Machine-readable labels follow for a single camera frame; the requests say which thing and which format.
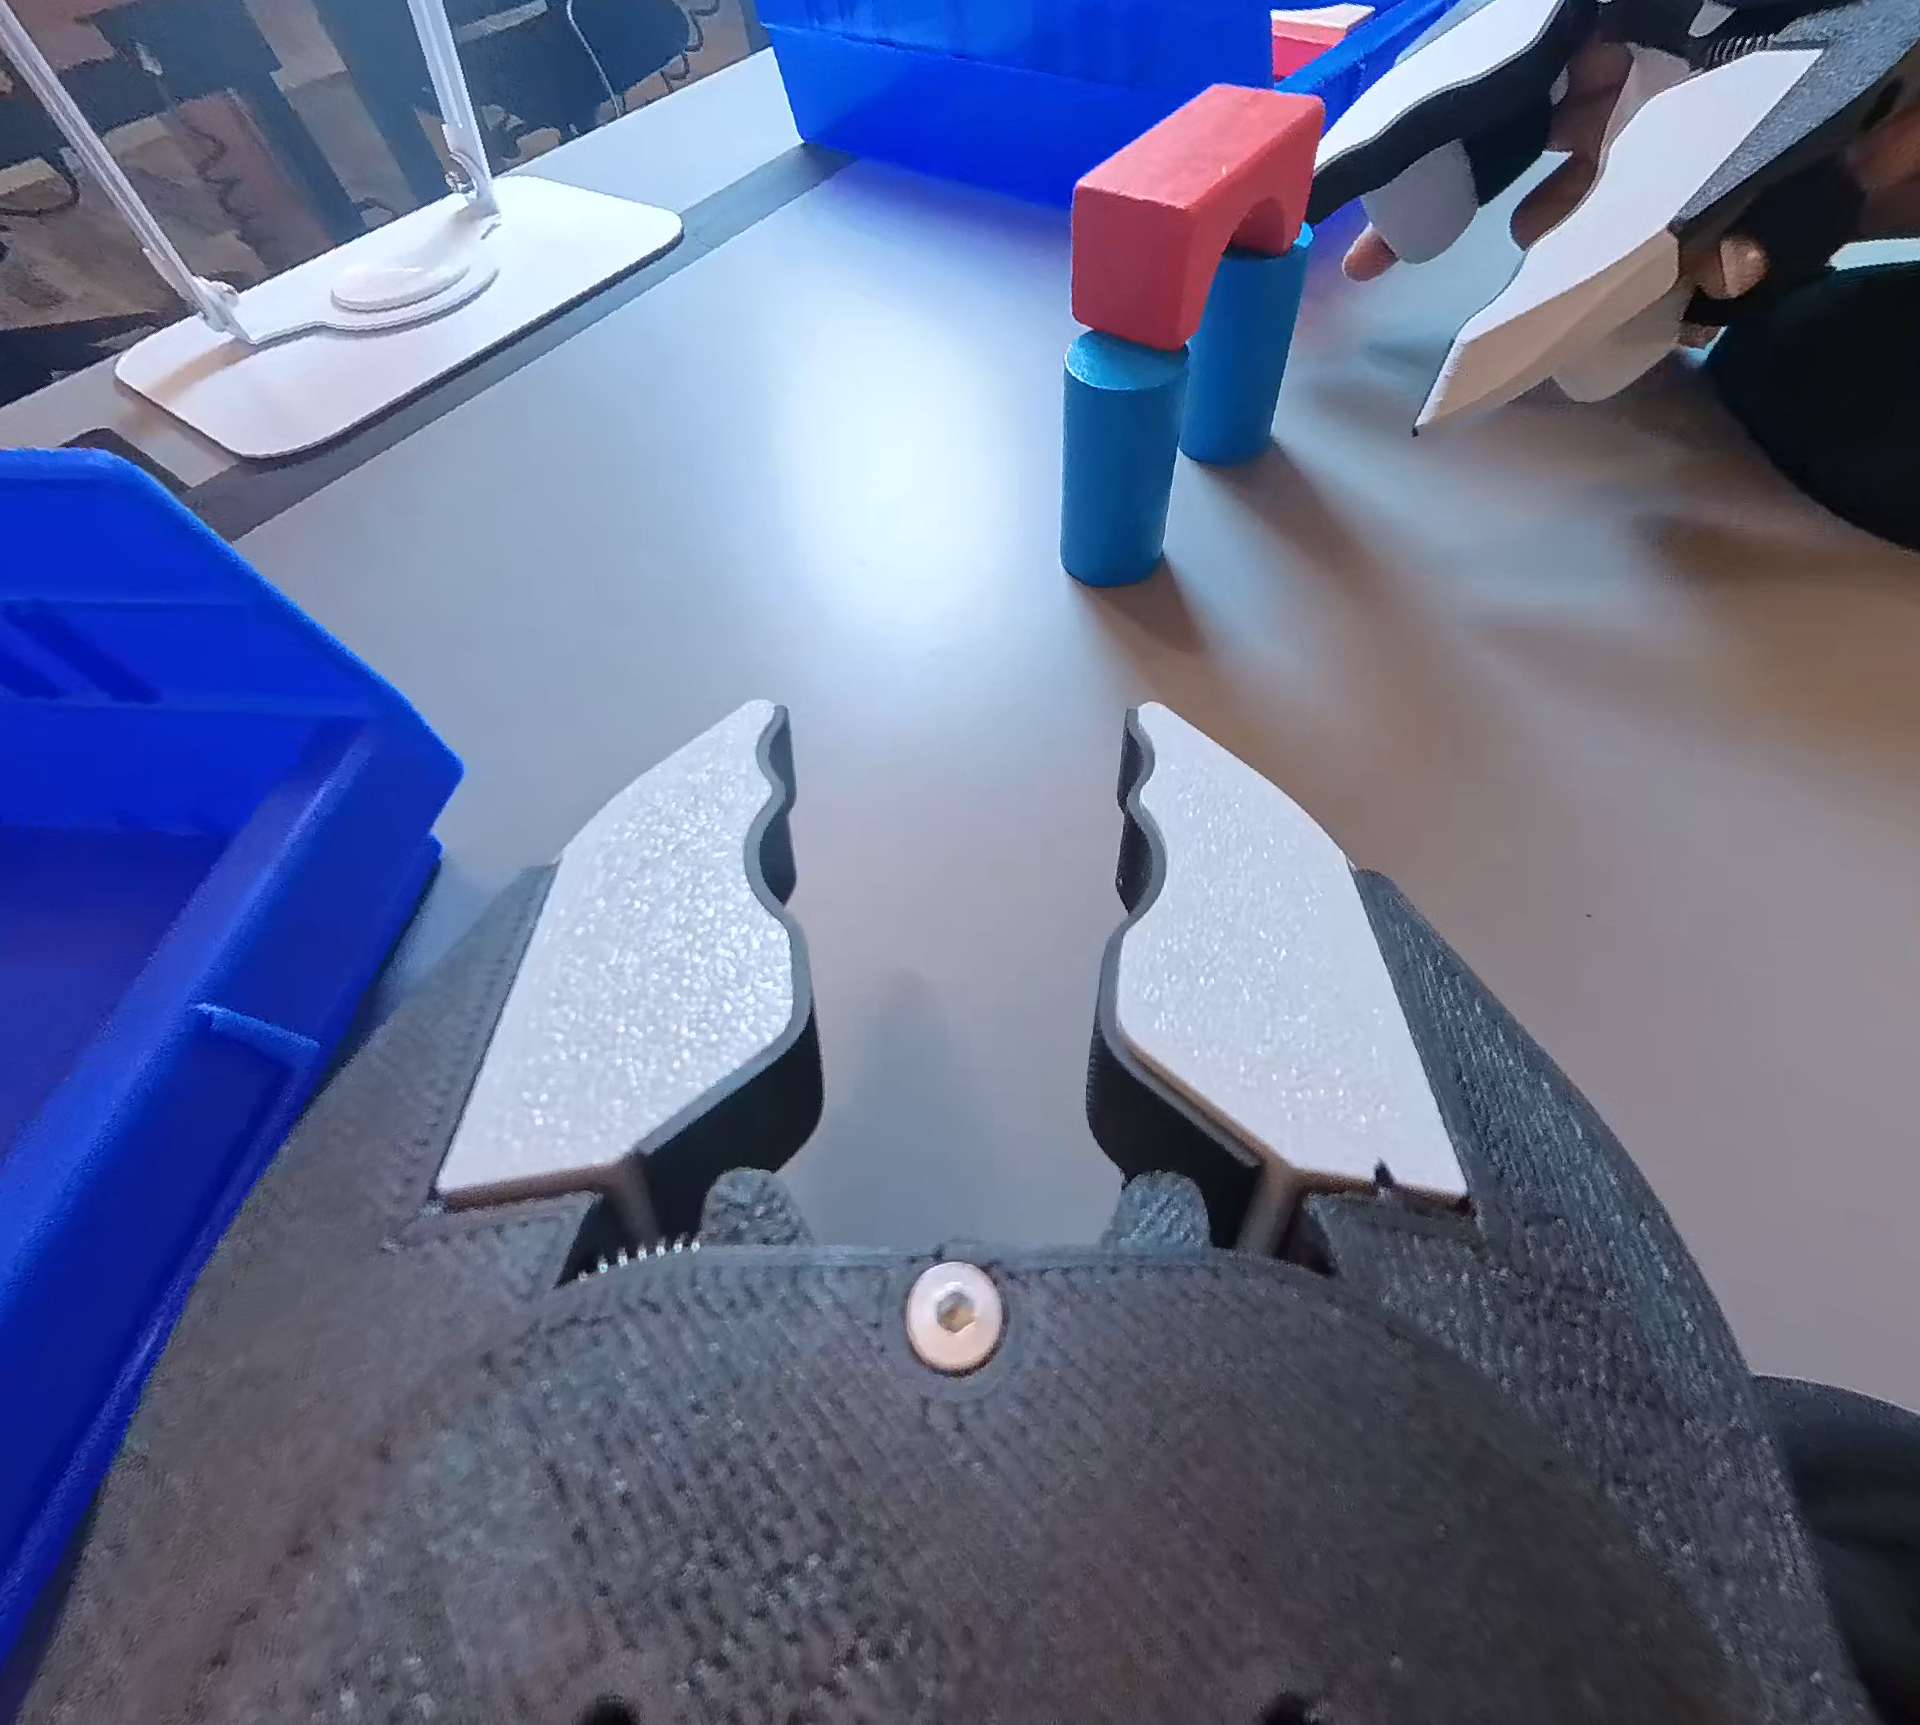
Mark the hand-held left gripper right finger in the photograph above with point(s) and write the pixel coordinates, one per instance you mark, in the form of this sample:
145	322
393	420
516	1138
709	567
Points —
1277	1005

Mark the black wrist rest pad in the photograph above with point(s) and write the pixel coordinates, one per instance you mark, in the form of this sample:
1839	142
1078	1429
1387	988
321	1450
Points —
1861	1576
1846	420

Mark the blue plastic bin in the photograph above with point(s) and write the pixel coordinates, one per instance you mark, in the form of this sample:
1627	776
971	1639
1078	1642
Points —
180	827
991	46

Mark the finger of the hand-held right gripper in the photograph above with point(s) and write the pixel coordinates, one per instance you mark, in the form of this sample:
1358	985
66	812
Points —
1637	227
1456	61

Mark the red wooden arch block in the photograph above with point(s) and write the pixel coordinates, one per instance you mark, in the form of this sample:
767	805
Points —
1186	180

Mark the white document stand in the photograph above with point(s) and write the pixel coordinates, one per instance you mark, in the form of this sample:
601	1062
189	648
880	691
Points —
451	301

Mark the teal wooden cylinder block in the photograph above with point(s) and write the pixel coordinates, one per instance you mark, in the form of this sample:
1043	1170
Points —
1247	360

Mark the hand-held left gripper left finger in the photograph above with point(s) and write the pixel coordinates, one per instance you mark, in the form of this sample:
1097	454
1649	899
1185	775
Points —
630	1005

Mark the blue wooden cylinder block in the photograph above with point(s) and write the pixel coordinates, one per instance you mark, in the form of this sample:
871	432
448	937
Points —
1120	467

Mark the black office chair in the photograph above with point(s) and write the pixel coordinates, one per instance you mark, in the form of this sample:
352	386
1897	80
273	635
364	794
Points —
601	46

